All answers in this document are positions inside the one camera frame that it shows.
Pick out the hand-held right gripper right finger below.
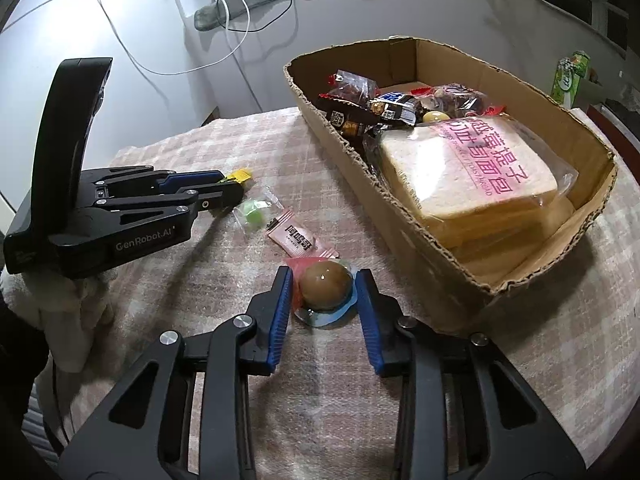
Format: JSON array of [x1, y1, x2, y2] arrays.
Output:
[[354, 268, 586, 480]]

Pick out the checkered tablecloth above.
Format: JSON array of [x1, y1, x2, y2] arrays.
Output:
[[0, 105, 640, 480]]

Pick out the red trimmed dried fruit packet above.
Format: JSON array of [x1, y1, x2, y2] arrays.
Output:
[[415, 82, 506, 121]]

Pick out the dark brown snack packet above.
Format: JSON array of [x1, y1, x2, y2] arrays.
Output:
[[317, 92, 381, 138]]

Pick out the pink snack sachet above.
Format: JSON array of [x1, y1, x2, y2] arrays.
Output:
[[265, 210, 341, 261]]

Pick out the white charging cable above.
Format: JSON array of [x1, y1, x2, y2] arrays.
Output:
[[90, 0, 251, 77]]

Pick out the white framed window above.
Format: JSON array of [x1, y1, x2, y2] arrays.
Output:
[[530, 0, 631, 56]]

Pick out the green candy clear wrapper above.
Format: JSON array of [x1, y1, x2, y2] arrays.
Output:
[[232, 195, 281, 233]]

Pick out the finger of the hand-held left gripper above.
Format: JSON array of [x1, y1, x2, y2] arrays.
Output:
[[95, 166, 227, 196], [97, 180, 246, 223]]

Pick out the clear packet red snacks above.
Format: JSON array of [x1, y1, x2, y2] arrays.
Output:
[[327, 69, 381, 103]]

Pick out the green drink carton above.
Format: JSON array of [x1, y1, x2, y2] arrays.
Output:
[[552, 51, 592, 108]]

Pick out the packaged braised egg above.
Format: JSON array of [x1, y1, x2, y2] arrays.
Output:
[[284, 256, 360, 328]]

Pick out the sliced bread packet pink label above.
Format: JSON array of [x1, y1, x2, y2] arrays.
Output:
[[362, 112, 581, 251]]

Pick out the cardboard box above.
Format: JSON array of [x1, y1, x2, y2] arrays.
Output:
[[283, 36, 618, 296]]

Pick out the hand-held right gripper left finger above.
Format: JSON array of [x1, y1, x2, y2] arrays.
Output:
[[57, 266, 295, 480]]

